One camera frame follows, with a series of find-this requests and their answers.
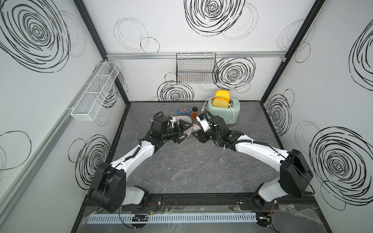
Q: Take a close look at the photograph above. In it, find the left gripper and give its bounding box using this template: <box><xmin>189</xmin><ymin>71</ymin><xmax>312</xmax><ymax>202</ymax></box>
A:
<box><xmin>161</xmin><ymin>120</ymin><xmax>192</xmax><ymax>144</ymax></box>

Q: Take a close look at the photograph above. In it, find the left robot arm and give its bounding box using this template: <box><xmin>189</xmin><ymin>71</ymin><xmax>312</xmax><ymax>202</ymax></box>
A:
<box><xmin>87</xmin><ymin>111</ymin><xmax>193</xmax><ymax>213</ymax></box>

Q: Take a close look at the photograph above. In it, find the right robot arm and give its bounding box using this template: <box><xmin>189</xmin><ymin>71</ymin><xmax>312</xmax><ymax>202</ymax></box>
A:
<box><xmin>193</xmin><ymin>111</ymin><xmax>313</xmax><ymax>208</ymax></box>

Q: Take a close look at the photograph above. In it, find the white storage box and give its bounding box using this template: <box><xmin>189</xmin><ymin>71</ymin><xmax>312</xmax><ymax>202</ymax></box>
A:
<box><xmin>174</xmin><ymin>116</ymin><xmax>192</xmax><ymax>136</ymax></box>

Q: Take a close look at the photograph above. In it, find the blue candy packet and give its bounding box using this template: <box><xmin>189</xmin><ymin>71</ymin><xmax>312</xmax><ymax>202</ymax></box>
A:
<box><xmin>177</xmin><ymin>108</ymin><xmax>192</xmax><ymax>115</ymax></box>

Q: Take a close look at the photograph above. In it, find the orange spice bottle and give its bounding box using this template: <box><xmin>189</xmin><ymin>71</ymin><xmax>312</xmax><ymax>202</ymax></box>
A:
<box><xmin>192</xmin><ymin>106</ymin><xmax>198</xmax><ymax>120</ymax></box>

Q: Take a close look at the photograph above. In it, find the mint green toaster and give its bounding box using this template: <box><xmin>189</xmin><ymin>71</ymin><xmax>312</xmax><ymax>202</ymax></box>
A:
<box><xmin>207</xmin><ymin>99</ymin><xmax>241</xmax><ymax>124</ymax></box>

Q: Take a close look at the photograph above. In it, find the yellow toast slice front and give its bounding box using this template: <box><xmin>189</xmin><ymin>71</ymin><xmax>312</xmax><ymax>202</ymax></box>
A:
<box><xmin>212</xmin><ymin>97</ymin><xmax>230</xmax><ymax>108</ymax></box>

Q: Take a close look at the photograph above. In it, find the yellow toast slice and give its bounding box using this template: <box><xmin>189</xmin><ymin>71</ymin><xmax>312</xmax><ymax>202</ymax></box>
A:
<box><xmin>212</xmin><ymin>97</ymin><xmax>230</xmax><ymax>108</ymax></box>
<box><xmin>215</xmin><ymin>90</ymin><xmax>231</xmax><ymax>101</ymax></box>

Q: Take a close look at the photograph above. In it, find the yellow toast slice back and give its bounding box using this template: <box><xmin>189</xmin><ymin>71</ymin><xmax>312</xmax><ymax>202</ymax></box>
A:
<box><xmin>215</xmin><ymin>90</ymin><xmax>231</xmax><ymax>101</ymax></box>

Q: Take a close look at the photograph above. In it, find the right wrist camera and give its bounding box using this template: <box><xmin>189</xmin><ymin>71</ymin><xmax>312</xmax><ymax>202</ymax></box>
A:
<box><xmin>196</xmin><ymin>113</ymin><xmax>211</xmax><ymax>132</ymax></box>

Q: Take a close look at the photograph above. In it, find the white toaster cable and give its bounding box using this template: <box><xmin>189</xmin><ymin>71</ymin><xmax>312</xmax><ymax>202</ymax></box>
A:
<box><xmin>200</xmin><ymin>97</ymin><xmax>237</xmax><ymax>125</ymax></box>

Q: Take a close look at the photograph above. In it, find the black wire basket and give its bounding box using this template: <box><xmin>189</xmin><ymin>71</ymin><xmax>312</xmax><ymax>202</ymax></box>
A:
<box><xmin>176</xmin><ymin>58</ymin><xmax>219</xmax><ymax>84</ymax></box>

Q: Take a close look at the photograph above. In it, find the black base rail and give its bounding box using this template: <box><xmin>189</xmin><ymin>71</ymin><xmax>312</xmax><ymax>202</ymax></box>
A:
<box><xmin>83</xmin><ymin>192</ymin><xmax>317</xmax><ymax>211</ymax></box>

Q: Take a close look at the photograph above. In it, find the white slotted cable duct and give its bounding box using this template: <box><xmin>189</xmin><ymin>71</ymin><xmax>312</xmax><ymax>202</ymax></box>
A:
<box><xmin>86</xmin><ymin>213</ymin><xmax>257</xmax><ymax>224</ymax></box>

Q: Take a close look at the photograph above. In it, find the aluminium wall rail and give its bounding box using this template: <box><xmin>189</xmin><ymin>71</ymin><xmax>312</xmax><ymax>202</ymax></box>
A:
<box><xmin>106</xmin><ymin>50</ymin><xmax>286</xmax><ymax>60</ymax></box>

